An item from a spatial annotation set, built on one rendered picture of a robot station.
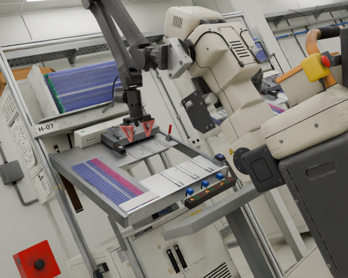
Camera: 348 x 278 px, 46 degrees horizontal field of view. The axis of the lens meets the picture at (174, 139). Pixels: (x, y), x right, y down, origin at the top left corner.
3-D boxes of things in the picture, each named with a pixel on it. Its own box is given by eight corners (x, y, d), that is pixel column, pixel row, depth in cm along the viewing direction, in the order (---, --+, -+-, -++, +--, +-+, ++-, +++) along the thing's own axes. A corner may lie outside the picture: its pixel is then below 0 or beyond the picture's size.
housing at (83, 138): (148, 134, 267) (148, 115, 261) (82, 158, 237) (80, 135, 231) (140, 130, 273) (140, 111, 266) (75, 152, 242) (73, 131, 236)
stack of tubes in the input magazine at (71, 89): (135, 94, 263) (117, 57, 265) (63, 113, 231) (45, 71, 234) (126, 102, 273) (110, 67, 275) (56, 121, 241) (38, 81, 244)
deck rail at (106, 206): (128, 226, 183) (128, 215, 180) (124, 228, 182) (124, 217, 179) (52, 162, 229) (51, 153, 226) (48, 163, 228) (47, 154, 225)
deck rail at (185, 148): (227, 176, 225) (229, 166, 222) (225, 177, 224) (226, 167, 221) (146, 130, 271) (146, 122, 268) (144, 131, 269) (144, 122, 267)
